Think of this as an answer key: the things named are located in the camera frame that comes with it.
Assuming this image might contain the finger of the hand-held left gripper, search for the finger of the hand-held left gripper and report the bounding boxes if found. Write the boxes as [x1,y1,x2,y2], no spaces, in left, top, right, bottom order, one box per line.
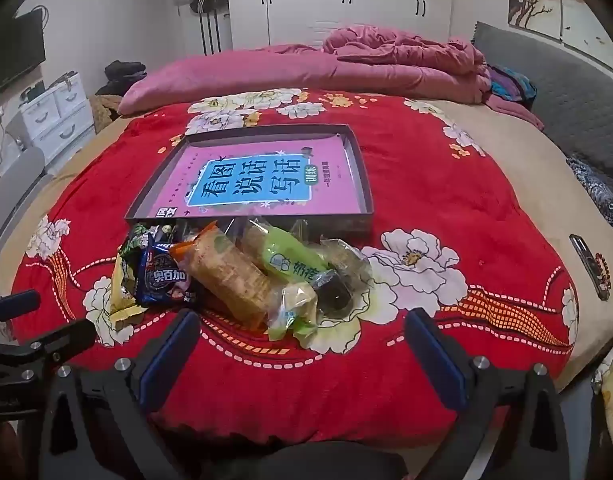
[0,289,41,333]
[0,317,97,376]

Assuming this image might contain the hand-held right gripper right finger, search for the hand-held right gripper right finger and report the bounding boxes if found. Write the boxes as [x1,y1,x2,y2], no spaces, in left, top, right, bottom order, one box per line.
[403,307,572,480]

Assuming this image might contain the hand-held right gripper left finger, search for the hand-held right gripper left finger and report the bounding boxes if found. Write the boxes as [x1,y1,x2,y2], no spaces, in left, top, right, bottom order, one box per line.
[39,307,202,480]

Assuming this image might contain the yellow snack packet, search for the yellow snack packet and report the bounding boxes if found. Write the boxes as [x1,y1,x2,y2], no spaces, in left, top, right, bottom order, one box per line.
[109,252,147,331]

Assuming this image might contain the blue cookie packet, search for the blue cookie packet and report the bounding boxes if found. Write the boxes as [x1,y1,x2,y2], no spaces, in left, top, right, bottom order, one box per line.
[129,242,200,308]

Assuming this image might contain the orange cracker packet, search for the orange cracker packet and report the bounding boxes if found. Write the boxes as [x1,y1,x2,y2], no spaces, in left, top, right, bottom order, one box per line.
[169,227,287,331]

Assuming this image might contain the clear brownie packet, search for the clear brownie packet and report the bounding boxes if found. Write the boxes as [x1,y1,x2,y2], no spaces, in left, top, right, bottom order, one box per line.
[309,267,374,323]

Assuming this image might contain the clear rice cake packet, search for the clear rice cake packet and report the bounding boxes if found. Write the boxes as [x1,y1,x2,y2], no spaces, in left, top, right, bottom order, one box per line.
[319,237,372,281]

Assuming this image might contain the green snack packet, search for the green snack packet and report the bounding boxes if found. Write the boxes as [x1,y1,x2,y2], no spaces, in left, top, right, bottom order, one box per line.
[241,220,339,351]

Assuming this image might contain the grey cardboard box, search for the grey cardboard box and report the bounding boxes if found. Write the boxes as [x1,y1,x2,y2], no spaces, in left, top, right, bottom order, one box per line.
[124,124,374,238]

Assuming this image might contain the person's left forearm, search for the person's left forearm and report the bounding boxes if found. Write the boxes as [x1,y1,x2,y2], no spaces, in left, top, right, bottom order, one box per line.
[0,420,22,480]

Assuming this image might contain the grey chair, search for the grey chair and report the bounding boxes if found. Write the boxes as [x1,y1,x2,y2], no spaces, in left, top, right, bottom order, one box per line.
[0,147,52,261]

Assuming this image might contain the red floral blanket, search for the red floral blanket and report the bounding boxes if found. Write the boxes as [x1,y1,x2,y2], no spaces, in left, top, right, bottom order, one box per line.
[9,87,579,448]

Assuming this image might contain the yellow floral cloth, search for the yellow floral cloth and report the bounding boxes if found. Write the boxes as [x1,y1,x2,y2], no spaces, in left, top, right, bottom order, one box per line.
[591,330,613,441]

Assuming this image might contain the black phone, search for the black phone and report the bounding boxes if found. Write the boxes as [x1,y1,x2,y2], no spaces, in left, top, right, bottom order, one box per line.
[569,233,612,302]

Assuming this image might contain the white drawer cabinet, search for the white drawer cabinet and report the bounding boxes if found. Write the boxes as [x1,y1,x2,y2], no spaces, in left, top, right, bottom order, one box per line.
[19,72,94,161]

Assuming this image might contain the pink book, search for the pink book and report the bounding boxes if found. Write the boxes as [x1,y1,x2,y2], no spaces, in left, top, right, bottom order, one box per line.
[146,140,367,216]

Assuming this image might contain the dark patterned cloth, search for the dark patterned cloth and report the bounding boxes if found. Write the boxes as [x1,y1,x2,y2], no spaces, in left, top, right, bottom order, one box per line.
[565,152,613,236]

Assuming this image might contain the black television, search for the black television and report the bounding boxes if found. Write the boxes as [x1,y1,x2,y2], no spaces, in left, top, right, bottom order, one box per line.
[0,8,47,103]

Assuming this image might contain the dark clothes pile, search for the dark clothes pile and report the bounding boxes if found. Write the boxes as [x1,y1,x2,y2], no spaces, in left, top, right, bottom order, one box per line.
[104,60,147,96]

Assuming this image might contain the colourful striped cloth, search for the colourful striped cloth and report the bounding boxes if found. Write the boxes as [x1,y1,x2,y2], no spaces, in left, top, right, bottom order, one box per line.
[489,64,537,108]

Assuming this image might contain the grey padded headboard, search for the grey padded headboard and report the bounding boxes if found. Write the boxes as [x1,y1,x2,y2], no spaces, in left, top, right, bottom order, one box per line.
[471,21,613,171]

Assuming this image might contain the pink quilt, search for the pink quilt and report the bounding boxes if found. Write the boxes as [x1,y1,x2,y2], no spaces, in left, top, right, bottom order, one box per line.
[117,24,546,132]

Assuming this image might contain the white wardrobe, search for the white wardrobe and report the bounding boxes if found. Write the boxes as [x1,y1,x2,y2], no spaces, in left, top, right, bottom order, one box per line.
[226,0,454,53]

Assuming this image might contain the brown bead bracelet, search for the brown bead bracelet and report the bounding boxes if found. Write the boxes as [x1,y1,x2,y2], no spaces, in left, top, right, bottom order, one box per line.
[589,252,612,293]

